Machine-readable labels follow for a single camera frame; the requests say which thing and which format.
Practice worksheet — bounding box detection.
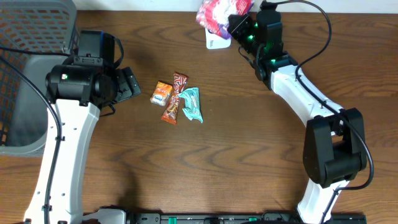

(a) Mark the pink purple liner pack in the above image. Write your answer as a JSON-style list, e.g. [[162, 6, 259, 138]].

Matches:
[[196, 0, 254, 39]]

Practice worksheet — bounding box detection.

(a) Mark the orange white tissue pack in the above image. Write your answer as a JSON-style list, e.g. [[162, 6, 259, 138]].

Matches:
[[150, 82, 173, 106]]

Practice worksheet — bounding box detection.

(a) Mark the orange Top chocolate bar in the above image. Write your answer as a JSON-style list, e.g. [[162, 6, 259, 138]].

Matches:
[[161, 72, 188, 124]]

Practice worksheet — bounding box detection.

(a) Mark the teal snack wrapper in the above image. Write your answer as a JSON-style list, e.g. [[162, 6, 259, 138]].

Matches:
[[178, 87, 203, 123]]

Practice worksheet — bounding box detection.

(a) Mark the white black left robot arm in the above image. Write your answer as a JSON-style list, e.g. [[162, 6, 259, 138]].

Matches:
[[24, 30, 141, 223]]

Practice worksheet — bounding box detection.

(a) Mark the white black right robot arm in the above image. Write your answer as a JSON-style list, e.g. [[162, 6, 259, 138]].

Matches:
[[228, 4, 369, 223]]

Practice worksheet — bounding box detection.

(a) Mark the white barcode scanner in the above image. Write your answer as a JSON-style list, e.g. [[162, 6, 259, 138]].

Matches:
[[205, 29, 231, 50]]

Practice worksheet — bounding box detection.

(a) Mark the grey plastic basket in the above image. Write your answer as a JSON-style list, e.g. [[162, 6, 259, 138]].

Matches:
[[1, 0, 79, 157]]

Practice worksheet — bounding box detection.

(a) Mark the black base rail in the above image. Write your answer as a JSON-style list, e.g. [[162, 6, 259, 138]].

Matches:
[[127, 212, 368, 224]]

